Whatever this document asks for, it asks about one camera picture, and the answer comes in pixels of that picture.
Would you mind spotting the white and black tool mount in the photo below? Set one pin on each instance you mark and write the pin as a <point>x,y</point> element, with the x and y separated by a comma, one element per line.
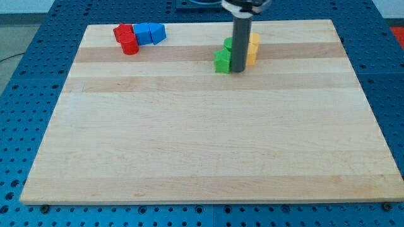
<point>246,8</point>

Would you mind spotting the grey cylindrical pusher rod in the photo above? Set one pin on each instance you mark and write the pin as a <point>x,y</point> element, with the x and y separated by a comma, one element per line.
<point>240,41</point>

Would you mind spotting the blue cube block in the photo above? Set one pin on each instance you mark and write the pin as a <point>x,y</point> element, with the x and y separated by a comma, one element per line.
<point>142,33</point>

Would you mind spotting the yellow block rear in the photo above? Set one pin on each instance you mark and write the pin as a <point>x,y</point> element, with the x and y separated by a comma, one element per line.
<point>254,39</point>

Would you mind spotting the wooden board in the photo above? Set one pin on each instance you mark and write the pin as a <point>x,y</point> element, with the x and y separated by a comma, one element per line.
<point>162,127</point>

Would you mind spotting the yellow block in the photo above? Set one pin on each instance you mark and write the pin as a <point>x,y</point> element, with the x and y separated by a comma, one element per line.
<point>252,52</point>
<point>254,39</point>

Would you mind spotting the red cylinder block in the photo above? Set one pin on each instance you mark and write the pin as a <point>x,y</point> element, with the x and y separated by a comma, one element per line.
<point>129,43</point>

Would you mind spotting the green cylinder block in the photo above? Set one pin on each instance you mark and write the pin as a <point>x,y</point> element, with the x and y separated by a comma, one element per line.
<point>227,43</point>

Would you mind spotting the green star block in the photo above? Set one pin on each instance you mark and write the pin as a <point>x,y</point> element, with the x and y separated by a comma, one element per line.
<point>222,60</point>

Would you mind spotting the yellow block front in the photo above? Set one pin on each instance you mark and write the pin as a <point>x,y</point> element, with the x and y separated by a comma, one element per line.
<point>252,52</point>

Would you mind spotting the blue triangle block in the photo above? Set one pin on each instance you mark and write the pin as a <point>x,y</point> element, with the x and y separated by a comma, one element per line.
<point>158,32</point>

